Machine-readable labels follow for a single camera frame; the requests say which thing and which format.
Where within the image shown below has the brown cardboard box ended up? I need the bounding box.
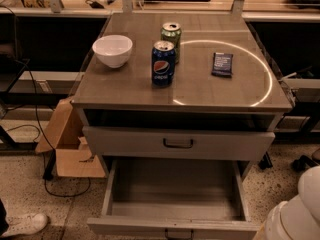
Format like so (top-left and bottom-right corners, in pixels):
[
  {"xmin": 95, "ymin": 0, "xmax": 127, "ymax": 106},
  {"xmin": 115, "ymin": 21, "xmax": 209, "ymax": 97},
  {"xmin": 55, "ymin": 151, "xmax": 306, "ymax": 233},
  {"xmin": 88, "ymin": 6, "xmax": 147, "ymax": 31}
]
[{"xmin": 35, "ymin": 98, "xmax": 106, "ymax": 178}]

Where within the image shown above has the black office chair base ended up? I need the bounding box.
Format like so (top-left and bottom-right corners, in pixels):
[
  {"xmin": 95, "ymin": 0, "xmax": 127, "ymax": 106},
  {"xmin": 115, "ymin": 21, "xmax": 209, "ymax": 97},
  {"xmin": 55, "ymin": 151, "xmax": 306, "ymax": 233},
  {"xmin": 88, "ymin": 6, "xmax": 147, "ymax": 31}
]
[{"xmin": 258, "ymin": 149, "xmax": 320, "ymax": 172}]

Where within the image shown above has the dark blue snack bar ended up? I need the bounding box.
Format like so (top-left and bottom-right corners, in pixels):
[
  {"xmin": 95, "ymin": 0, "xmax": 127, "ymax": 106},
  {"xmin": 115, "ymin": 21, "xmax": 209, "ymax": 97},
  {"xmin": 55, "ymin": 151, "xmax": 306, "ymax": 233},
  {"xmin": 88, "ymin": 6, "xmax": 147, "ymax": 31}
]
[{"xmin": 211, "ymin": 52, "xmax": 233, "ymax": 78}]

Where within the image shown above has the green soda can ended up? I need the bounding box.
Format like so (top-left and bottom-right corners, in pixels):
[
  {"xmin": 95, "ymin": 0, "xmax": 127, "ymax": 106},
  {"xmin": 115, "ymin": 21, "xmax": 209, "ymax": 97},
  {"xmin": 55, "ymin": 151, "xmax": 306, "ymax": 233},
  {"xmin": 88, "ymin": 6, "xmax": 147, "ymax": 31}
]
[{"xmin": 161, "ymin": 22, "xmax": 182, "ymax": 63}]

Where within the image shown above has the black floor cable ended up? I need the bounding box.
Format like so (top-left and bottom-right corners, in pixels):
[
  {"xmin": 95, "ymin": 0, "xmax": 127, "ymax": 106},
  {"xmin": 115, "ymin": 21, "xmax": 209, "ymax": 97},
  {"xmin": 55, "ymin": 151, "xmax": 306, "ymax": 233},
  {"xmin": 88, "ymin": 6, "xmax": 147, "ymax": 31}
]
[{"xmin": 0, "ymin": 3, "xmax": 92, "ymax": 198}]

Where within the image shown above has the white bowl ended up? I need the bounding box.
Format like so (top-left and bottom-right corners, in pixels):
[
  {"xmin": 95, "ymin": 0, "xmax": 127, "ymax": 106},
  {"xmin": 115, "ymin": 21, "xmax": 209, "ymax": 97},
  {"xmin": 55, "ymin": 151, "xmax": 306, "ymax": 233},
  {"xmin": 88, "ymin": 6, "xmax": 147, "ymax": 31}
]
[{"xmin": 92, "ymin": 35, "xmax": 133, "ymax": 68}]

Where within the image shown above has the blue Pepsi can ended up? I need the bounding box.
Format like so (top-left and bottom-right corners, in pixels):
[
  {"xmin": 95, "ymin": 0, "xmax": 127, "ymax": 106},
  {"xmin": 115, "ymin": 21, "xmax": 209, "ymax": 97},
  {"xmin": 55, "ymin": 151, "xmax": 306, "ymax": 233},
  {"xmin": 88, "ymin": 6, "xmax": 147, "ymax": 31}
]
[{"xmin": 151, "ymin": 40, "xmax": 176, "ymax": 87}]

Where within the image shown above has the grey drawer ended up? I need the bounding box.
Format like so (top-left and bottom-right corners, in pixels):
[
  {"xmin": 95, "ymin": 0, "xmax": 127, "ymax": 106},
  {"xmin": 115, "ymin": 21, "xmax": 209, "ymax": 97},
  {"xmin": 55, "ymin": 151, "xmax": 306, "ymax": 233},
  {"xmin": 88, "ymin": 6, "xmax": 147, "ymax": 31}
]
[
  {"xmin": 83, "ymin": 126, "xmax": 275, "ymax": 161},
  {"xmin": 88, "ymin": 158, "xmax": 259, "ymax": 240}
]

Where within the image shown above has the white sneaker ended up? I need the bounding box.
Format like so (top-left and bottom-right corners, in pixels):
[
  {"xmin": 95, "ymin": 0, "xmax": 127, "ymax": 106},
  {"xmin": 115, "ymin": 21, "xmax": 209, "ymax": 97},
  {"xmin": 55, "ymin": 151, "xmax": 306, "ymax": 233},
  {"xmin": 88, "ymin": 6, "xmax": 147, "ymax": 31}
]
[{"xmin": 1, "ymin": 213, "xmax": 49, "ymax": 238}]

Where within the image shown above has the grey drawer cabinet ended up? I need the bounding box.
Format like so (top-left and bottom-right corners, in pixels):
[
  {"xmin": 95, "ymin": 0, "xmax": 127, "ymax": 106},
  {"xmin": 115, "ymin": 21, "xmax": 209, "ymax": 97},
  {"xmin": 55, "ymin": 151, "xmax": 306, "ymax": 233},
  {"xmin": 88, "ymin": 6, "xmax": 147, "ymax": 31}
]
[{"xmin": 71, "ymin": 11, "xmax": 294, "ymax": 182}]

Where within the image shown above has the grey top drawer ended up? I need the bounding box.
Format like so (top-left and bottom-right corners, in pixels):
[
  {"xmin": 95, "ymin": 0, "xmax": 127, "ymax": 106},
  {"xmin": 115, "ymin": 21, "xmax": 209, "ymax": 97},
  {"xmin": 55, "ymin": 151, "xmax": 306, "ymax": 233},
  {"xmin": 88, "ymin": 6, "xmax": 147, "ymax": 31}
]
[{"xmin": 83, "ymin": 126, "xmax": 275, "ymax": 161}]

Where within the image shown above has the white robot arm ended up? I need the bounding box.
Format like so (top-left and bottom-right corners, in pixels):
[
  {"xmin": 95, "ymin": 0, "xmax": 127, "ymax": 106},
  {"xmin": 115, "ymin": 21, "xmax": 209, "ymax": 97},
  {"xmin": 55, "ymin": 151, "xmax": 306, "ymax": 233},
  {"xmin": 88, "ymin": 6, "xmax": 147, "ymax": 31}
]
[{"xmin": 253, "ymin": 166, "xmax": 320, "ymax": 240}]

